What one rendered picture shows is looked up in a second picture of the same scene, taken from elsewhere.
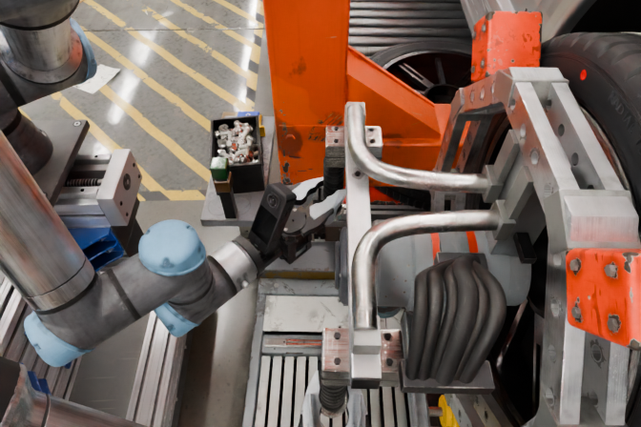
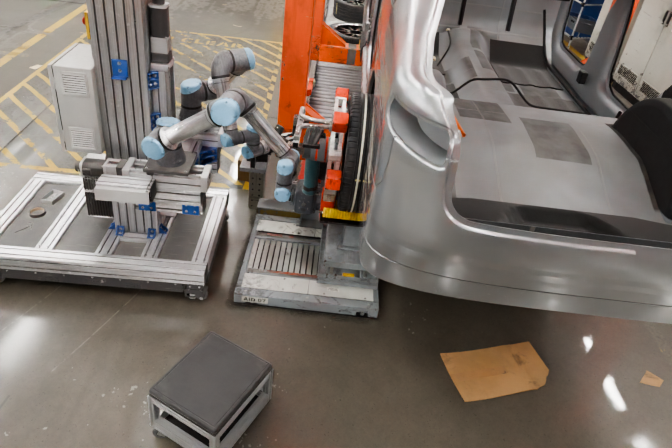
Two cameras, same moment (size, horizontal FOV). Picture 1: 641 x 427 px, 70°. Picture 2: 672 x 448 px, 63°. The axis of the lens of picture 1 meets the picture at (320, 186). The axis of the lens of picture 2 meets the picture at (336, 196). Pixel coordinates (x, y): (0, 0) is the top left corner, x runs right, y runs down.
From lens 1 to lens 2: 2.46 m
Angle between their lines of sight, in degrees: 17
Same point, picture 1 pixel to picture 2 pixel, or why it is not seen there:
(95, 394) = (186, 227)
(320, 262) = (286, 208)
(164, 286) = (251, 135)
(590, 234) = not seen: hidden behind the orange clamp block
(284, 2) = (286, 83)
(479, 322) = (317, 132)
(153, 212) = not seen: hidden behind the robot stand
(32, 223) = not seen: hidden behind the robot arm
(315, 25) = (295, 91)
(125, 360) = (198, 220)
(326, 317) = (287, 229)
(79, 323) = (234, 135)
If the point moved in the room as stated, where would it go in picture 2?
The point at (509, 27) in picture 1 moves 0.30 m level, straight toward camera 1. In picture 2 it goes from (341, 91) to (316, 108)
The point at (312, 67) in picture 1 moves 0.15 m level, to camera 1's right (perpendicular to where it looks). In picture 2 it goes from (292, 105) to (317, 108)
